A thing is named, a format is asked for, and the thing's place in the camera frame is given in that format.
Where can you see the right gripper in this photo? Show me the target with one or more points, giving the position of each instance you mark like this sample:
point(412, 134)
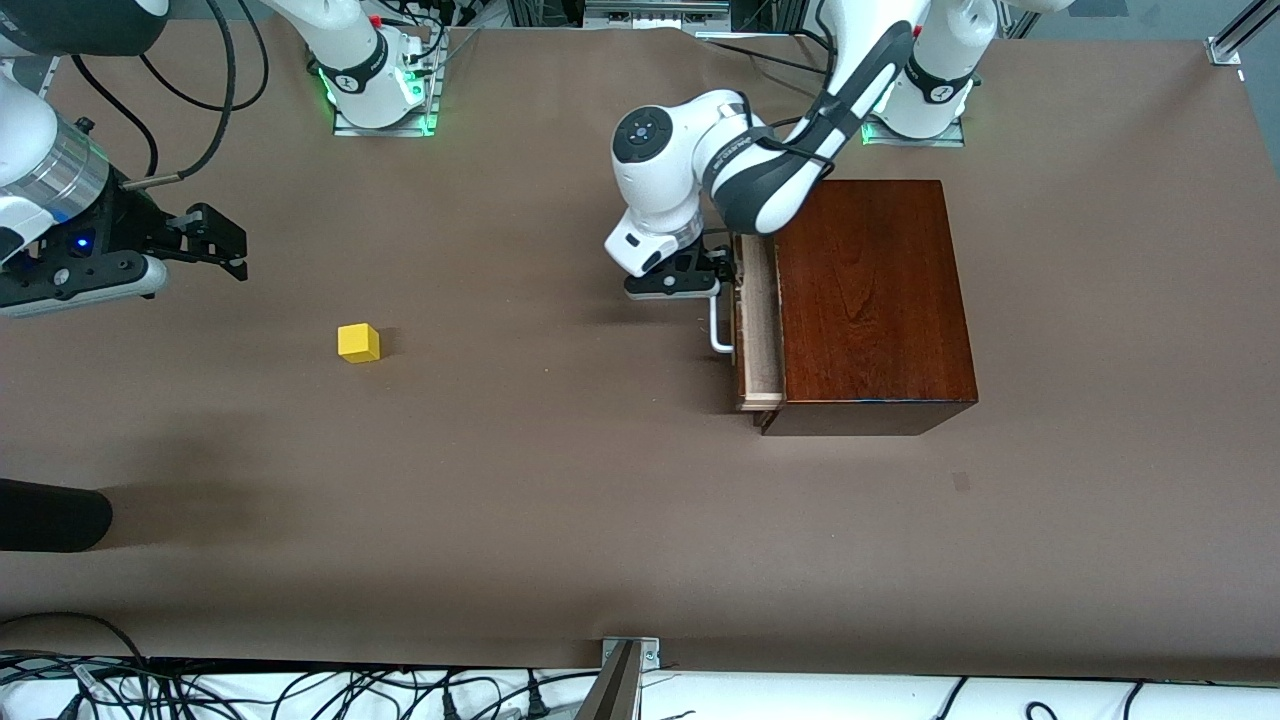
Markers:
point(133, 226)

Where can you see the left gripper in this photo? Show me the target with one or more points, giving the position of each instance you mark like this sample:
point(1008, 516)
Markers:
point(712, 263)

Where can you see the yellow cube block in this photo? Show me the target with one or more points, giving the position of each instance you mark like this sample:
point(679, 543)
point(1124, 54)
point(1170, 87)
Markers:
point(358, 342)

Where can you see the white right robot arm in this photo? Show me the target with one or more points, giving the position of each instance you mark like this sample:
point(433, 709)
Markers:
point(355, 70)

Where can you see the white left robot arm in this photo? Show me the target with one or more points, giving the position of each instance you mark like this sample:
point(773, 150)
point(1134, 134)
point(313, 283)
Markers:
point(660, 170)

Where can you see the dark wooden cabinet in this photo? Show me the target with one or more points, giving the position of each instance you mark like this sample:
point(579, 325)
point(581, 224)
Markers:
point(880, 300)

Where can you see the black ribbed cylinder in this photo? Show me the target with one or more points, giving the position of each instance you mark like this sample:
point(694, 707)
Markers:
point(50, 515)

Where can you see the aluminium corner profile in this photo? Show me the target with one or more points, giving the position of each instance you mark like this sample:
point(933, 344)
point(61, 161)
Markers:
point(1225, 48)

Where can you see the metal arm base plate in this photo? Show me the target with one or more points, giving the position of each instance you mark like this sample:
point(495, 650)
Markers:
point(350, 128)
point(950, 140)

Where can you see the aluminium frame with sockets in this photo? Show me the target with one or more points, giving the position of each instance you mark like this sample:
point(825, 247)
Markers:
point(650, 15)

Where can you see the small metal bracket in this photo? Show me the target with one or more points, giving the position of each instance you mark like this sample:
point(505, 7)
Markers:
point(650, 652)

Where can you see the grey metal post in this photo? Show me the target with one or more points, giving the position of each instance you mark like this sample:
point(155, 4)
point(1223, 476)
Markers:
point(612, 690)

